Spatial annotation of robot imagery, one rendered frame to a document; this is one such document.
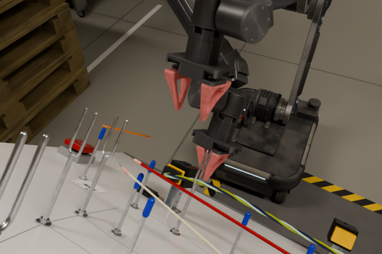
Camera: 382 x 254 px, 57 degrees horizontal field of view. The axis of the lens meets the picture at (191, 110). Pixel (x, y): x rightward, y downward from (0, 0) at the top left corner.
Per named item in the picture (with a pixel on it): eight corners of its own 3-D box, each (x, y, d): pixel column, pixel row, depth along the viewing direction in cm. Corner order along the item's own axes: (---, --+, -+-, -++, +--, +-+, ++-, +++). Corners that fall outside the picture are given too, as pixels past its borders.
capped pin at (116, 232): (108, 230, 46) (135, 170, 46) (117, 231, 47) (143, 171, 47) (113, 236, 45) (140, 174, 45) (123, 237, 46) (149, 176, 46)
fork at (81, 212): (71, 211, 47) (113, 113, 47) (79, 210, 49) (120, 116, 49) (82, 219, 46) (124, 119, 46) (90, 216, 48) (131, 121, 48)
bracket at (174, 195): (181, 212, 68) (191, 188, 68) (175, 213, 66) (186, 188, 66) (162, 202, 70) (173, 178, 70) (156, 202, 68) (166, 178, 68)
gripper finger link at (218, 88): (203, 129, 57) (215, 74, 54) (168, 114, 60) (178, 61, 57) (223, 121, 63) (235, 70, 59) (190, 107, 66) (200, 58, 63)
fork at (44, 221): (31, 219, 40) (81, 105, 40) (43, 217, 42) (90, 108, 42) (43, 228, 39) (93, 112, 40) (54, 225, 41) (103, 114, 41)
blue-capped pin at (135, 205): (140, 209, 60) (160, 162, 60) (135, 209, 58) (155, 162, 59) (133, 204, 60) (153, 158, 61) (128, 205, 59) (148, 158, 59)
